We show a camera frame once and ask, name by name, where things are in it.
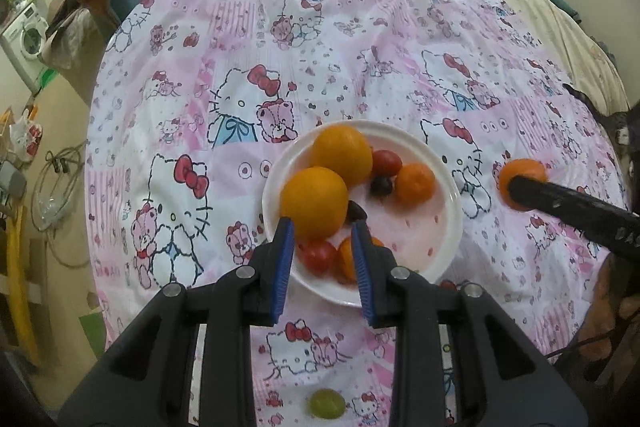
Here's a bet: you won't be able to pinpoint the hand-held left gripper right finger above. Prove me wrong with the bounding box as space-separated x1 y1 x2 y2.
350 223 588 427

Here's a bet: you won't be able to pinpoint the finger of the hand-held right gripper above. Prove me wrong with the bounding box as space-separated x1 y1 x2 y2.
509 176 640 259

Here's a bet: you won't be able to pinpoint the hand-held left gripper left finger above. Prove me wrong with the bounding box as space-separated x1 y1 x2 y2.
60 217 296 427

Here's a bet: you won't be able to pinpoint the small mandarin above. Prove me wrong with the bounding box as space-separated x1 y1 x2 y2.
336 234 386 285
395 163 437 205
500 158 548 210

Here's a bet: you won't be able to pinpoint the red cherry tomato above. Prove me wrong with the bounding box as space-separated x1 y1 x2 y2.
371 149 403 178
299 239 338 275

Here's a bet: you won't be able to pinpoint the pink plate with white rim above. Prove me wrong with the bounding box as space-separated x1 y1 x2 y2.
262 119 463 308

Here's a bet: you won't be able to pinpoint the large orange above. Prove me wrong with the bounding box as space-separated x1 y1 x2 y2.
280 167 349 240

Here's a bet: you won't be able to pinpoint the dark tabby cat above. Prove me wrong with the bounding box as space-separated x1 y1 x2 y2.
562 82 640 188

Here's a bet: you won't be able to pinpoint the medium orange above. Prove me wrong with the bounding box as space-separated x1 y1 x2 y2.
310 125 373 188

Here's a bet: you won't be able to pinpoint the green grape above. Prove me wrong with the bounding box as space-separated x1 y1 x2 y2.
307 388 347 420

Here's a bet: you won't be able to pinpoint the pink cartoon printed blanket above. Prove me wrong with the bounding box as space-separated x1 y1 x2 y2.
85 0 631 427

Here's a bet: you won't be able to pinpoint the yellow board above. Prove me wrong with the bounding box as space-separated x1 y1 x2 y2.
5 207 42 360

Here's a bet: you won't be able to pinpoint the white plastic bag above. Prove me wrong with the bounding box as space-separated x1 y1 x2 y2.
10 109 43 162

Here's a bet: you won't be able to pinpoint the white washing machine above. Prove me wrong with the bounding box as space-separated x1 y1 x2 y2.
0 0 51 94

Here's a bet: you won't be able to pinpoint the coiled cable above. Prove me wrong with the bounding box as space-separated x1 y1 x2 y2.
30 144 93 268

